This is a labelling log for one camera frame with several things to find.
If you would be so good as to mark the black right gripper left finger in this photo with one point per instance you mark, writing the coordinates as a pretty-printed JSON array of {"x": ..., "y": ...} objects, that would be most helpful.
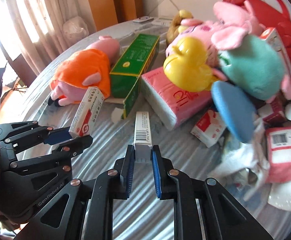
[{"x": 84, "y": 209}]

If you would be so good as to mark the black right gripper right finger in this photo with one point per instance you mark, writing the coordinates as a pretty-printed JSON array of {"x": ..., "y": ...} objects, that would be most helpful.
[{"x": 203, "y": 209}]

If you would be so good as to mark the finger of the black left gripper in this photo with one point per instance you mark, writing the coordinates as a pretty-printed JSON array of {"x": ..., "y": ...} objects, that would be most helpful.
[
  {"x": 30, "y": 132},
  {"x": 61, "y": 155}
]

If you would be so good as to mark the small red white medicine box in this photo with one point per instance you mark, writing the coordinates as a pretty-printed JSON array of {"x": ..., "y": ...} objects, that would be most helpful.
[{"x": 87, "y": 113}]

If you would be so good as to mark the orange dress pig plush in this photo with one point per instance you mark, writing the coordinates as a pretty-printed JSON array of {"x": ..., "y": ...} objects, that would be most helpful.
[{"x": 85, "y": 68}]

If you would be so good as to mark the green cardboard box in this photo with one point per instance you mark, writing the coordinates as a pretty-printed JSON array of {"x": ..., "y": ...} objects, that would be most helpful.
[{"x": 125, "y": 75}]

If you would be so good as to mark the yellow rubber duck toy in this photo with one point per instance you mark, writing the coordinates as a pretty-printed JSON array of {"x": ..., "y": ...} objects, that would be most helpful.
[{"x": 186, "y": 67}]

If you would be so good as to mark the grey white crumpled cloth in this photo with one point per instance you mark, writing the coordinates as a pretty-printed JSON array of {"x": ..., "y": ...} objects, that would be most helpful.
[{"x": 244, "y": 164}]

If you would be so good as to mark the blue round sponge pad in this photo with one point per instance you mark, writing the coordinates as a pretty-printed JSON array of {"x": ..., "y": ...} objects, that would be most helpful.
[{"x": 235, "y": 109}]

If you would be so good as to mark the pink labelled tissue pack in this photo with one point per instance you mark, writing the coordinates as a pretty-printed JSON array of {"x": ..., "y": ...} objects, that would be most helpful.
[{"x": 279, "y": 154}]

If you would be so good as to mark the teal plush toy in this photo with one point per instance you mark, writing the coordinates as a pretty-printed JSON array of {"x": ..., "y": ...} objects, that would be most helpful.
[{"x": 256, "y": 68}]

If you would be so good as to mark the white remote control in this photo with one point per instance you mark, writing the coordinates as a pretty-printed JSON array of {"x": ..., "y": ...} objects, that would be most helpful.
[{"x": 143, "y": 19}]

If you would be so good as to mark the brown plush toy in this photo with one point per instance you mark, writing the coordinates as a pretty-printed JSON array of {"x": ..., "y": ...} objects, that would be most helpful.
[{"x": 176, "y": 27}]

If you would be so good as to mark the red white box on pile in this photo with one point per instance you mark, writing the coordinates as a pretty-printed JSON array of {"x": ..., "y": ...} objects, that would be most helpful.
[{"x": 272, "y": 37}]

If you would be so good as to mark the pink spotted pig plush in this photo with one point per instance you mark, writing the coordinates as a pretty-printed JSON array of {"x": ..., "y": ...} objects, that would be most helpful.
[{"x": 233, "y": 24}]

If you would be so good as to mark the red plastic handbag case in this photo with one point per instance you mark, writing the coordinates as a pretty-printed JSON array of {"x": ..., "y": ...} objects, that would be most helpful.
[{"x": 270, "y": 17}]

